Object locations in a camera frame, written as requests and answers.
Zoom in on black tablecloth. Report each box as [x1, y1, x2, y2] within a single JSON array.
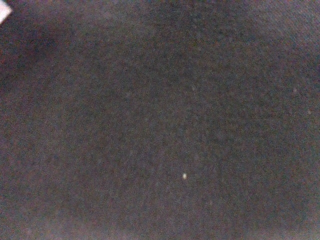
[[0, 0, 320, 240]]

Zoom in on white thesis book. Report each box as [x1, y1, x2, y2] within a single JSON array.
[[0, 0, 13, 24]]

